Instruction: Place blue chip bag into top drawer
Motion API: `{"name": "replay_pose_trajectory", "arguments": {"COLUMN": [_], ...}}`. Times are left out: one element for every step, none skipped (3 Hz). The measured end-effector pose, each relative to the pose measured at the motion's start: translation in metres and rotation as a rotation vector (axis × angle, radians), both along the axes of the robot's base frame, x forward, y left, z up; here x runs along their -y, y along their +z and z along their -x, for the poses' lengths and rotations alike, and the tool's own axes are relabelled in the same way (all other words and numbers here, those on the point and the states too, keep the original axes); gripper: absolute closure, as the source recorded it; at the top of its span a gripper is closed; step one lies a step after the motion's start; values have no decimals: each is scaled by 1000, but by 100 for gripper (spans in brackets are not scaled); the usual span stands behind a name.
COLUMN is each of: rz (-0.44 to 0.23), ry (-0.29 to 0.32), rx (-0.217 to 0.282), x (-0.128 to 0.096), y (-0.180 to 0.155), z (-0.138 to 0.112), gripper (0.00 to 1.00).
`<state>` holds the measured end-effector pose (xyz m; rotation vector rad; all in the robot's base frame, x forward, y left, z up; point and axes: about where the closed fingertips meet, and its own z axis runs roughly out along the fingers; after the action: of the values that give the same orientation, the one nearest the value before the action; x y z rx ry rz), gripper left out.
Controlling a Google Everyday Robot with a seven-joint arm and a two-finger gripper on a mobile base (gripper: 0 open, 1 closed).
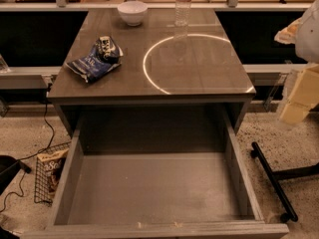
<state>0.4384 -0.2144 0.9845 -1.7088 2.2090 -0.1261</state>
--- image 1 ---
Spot black wire basket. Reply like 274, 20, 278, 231
34, 142, 71, 206

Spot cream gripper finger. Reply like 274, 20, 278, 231
279, 103, 309, 124
288, 64, 319, 110

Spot blue chip bag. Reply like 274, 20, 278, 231
66, 36, 123, 83

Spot open grey top drawer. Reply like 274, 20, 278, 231
22, 105, 288, 239

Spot clear plastic water bottle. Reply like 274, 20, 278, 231
174, 0, 191, 27

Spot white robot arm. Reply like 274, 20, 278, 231
274, 0, 319, 125

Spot metal shelf bracket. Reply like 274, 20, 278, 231
263, 73, 288, 112

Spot white ceramic bowl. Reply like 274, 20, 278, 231
118, 1, 148, 26

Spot black object at left edge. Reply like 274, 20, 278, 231
0, 155, 31, 194

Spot brown snack bag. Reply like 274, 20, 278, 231
37, 148, 69, 195

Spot black wheeled stand base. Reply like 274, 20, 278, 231
250, 141, 319, 223

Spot black power cable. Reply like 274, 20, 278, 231
0, 83, 56, 213

